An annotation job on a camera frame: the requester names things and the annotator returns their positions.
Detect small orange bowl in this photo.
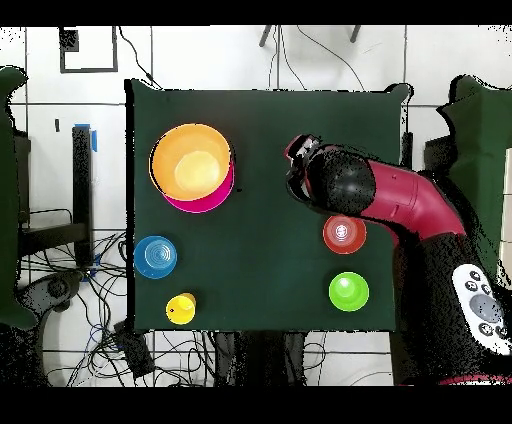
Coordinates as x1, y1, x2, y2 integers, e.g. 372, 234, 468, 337
322, 214, 368, 256

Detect large orange bowl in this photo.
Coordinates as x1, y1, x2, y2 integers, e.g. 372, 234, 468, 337
148, 122, 234, 202

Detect large pink bowl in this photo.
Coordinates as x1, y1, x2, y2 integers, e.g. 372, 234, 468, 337
161, 157, 236, 214

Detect dark green tablecloth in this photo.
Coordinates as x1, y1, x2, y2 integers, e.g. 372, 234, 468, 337
124, 78, 413, 335
435, 75, 512, 281
0, 65, 39, 331

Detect small blue bowl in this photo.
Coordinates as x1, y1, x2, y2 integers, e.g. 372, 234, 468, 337
133, 234, 178, 280

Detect small green bowl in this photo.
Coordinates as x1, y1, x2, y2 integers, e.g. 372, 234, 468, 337
328, 271, 371, 313

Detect black metal stand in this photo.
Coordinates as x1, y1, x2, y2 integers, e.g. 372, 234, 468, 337
17, 125, 95, 268

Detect black power brick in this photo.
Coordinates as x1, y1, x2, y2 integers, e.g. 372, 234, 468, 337
112, 319, 156, 379

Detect black box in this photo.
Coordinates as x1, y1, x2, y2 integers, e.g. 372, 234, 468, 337
423, 135, 455, 175
13, 133, 32, 225

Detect dark grey chair base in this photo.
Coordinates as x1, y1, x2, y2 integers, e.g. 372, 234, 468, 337
17, 270, 86, 317

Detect black floor tape square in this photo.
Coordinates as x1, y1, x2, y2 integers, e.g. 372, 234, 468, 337
58, 26, 120, 74

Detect white box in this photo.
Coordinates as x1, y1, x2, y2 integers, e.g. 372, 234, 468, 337
499, 147, 512, 289

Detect tangle of cables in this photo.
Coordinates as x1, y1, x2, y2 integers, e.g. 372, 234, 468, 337
19, 207, 217, 387

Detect black upright post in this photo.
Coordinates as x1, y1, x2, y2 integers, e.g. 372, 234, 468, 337
400, 131, 414, 169

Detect thin black cable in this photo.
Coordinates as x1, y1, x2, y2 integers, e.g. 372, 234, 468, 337
117, 25, 163, 90
295, 25, 366, 92

